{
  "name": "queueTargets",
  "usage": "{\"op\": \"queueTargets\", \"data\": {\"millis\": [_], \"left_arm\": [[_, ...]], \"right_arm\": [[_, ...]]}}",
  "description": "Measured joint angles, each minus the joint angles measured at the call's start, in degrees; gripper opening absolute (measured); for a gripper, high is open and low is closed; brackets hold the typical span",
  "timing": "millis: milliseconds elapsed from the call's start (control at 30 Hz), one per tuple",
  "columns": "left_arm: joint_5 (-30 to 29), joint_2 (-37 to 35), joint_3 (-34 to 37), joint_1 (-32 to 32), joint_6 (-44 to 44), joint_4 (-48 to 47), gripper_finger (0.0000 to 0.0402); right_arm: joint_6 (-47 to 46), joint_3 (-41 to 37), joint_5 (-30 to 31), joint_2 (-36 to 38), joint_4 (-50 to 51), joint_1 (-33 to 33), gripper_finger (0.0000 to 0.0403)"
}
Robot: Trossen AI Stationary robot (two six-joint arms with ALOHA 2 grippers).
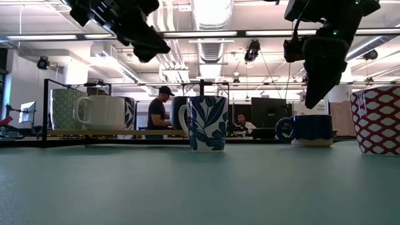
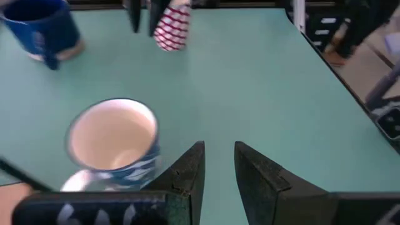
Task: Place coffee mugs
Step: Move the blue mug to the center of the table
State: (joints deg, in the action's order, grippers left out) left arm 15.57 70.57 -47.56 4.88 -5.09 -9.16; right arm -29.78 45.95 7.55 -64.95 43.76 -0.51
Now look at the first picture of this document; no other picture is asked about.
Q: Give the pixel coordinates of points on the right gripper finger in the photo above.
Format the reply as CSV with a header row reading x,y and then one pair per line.
x,y
322,86

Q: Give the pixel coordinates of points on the blue mug beige base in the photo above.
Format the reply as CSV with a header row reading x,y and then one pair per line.
x,y
312,128

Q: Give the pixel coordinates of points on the red white patterned mug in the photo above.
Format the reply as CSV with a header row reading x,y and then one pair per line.
x,y
378,122

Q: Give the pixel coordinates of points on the blue floral white mug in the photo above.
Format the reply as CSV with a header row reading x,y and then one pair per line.
x,y
130,112
207,125

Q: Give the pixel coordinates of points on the dark navy mug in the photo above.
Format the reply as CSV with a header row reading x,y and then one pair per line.
x,y
177,112

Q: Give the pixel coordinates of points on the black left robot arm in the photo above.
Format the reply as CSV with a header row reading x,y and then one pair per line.
x,y
109,12

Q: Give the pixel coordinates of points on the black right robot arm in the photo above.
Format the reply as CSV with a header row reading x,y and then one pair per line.
x,y
328,9

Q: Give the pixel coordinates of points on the pink curtain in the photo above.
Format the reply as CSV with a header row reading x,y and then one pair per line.
x,y
342,120

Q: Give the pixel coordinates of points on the person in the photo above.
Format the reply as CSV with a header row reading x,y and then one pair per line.
x,y
156,109
247,126

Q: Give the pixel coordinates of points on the white mug green inside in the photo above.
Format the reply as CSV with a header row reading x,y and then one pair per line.
x,y
103,112

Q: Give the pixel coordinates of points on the green patterned mug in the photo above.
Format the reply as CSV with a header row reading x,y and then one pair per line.
x,y
62,109

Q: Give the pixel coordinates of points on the white computer monitor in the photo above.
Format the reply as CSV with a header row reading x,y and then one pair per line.
x,y
27,112

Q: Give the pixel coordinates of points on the green table mat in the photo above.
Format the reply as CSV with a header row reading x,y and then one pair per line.
x,y
200,187

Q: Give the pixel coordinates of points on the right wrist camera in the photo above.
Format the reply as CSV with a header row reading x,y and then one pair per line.
x,y
293,50

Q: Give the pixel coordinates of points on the silver ventilation duct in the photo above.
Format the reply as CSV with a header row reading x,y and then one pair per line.
x,y
212,18

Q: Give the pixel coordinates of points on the black overhead camera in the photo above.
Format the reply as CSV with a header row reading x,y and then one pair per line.
x,y
252,50

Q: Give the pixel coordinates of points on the black overhead frame beam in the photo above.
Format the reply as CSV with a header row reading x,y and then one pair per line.
x,y
241,33

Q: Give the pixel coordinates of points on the wooden shelf black frame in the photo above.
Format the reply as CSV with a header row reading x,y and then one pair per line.
x,y
93,132

